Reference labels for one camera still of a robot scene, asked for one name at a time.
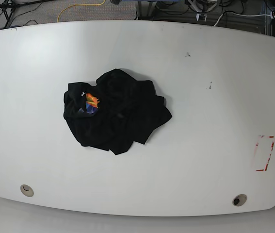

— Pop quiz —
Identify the table cable grommet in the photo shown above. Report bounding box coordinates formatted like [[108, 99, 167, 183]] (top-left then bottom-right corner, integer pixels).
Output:
[[232, 194, 247, 207], [20, 184, 34, 197]]

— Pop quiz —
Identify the yellow cable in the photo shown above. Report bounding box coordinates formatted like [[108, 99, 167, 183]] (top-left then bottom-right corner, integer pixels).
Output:
[[57, 0, 106, 23]]

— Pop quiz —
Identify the red tape rectangle marking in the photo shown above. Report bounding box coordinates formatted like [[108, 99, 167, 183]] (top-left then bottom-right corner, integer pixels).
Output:
[[252, 135, 275, 172]]

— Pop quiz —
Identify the white cable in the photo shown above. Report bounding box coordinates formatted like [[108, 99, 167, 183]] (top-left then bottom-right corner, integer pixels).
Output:
[[213, 12, 274, 27]]

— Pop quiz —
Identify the left table cable grommet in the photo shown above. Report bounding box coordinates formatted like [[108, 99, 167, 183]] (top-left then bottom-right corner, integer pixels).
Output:
[[20, 184, 34, 197]]

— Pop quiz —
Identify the crumpled black T-shirt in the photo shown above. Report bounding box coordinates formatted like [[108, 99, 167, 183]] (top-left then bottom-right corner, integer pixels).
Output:
[[64, 69, 172, 155]]

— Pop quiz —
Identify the black tripod stand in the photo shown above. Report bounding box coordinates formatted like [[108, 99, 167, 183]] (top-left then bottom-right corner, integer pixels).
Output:
[[0, 0, 53, 29]]

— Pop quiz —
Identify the right table cable grommet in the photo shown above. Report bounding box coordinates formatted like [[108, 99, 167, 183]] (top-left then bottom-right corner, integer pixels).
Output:
[[232, 194, 247, 207]]

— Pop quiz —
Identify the aluminium frame post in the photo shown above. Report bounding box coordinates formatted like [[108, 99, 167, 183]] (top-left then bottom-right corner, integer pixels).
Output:
[[135, 0, 157, 20]]

